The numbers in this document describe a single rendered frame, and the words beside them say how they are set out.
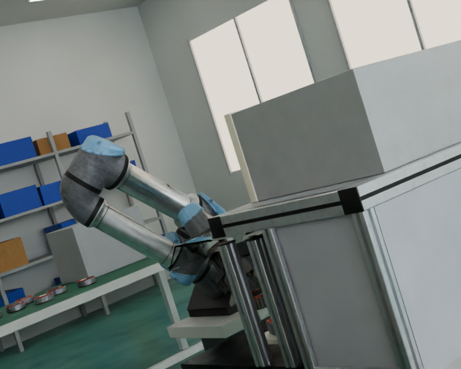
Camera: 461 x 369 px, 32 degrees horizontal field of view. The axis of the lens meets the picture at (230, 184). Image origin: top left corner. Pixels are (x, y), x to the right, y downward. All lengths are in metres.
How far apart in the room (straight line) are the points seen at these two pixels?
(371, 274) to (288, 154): 0.35
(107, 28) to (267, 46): 2.25
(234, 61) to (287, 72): 0.81
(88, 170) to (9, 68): 6.94
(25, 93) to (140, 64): 1.59
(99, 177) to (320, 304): 0.93
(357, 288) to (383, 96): 0.36
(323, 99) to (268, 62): 7.05
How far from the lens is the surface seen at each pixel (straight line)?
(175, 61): 9.81
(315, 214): 1.49
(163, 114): 10.01
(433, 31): 7.25
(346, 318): 1.55
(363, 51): 7.74
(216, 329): 2.48
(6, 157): 8.31
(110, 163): 2.30
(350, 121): 1.53
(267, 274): 1.67
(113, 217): 2.33
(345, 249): 1.49
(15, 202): 8.27
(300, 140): 1.63
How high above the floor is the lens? 1.24
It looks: 2 degrees down
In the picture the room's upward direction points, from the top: 18 degrees counter-clockwise
